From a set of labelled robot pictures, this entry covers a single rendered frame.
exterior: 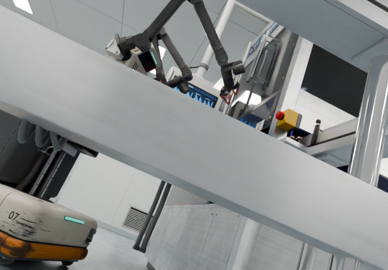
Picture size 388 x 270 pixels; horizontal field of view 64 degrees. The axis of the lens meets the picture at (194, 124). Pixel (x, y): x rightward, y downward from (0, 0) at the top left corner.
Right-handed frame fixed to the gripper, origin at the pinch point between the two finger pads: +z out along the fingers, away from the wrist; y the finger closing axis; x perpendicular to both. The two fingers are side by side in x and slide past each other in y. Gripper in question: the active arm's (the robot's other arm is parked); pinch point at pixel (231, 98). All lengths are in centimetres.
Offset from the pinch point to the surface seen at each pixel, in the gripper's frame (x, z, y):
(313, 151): -56, -6, -37
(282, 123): -40.2, -9.8, -27.3
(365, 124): -77, -56, -78
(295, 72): -36.5, -16.8, 4.6
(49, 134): -37, -73, -112
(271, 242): -46, 22, -66
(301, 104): -42.0, -6.2, -7.1
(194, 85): 58, 21, 41
